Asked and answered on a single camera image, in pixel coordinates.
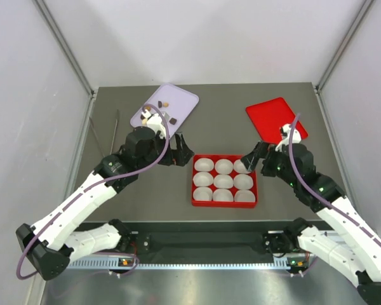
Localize white paper cup top-left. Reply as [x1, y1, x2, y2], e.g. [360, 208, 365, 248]
[194, 158, 215, 172]

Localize white paper cup bottom-right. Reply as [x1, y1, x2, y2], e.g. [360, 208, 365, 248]
[234, 190, 256, 203]

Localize white paper cup bottom-left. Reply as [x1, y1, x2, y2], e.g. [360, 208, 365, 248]
[192, 187, 213, 201]

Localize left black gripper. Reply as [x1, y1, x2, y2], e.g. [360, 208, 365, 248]
[137, 131, 194, 171]

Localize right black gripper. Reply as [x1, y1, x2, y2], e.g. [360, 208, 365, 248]
[241, 139, 299, 187]

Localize white paper cup middle-right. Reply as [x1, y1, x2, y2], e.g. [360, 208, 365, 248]
[233, 174, 254, 190]

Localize red box lid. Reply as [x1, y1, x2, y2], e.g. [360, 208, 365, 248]
[246, 97, 295, 144]

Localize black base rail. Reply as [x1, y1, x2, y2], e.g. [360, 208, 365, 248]
[72, 220, 309, 257]

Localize white paper cup bottom-middle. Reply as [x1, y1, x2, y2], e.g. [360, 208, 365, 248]
[212, 189, 234, 202]

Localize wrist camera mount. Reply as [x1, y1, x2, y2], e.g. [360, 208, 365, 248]
[141, 110, 166, 139]
[275, 124, 302, 152]

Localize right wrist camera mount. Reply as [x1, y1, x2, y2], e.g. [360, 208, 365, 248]
[275, 124, 302, 152]

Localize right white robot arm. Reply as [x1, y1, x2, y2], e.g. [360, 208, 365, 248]
[241, 142, 381, 304]

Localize red chocolate box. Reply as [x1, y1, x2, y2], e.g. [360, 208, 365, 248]
[191, 154, 258, 208]

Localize white paper cup top-middle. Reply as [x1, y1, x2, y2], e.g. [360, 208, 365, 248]
[215, 159, 234, 175]

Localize white paper cup middle-left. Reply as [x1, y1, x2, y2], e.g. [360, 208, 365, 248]
[192, 172, 214, 187]

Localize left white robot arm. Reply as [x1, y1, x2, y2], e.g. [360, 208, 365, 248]
[16, 126, 194, 281]

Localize lavender plastic tray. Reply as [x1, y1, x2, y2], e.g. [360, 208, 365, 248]
[130, 83, 199, 138]

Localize white paper cup centre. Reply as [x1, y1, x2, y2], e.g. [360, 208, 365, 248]
[213, 174, 234, 189]

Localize white paper cup top-right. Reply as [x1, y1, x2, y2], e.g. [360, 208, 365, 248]
[233, 159, 250, 174]

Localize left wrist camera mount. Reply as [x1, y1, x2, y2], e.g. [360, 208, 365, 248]
[141, 110, 166, 139]

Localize grey slotted cable duct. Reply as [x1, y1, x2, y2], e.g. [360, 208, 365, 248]
[66, 256, 309, 271]

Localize metal tongs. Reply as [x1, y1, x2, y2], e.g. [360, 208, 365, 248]
[89, 109, 120, 158]

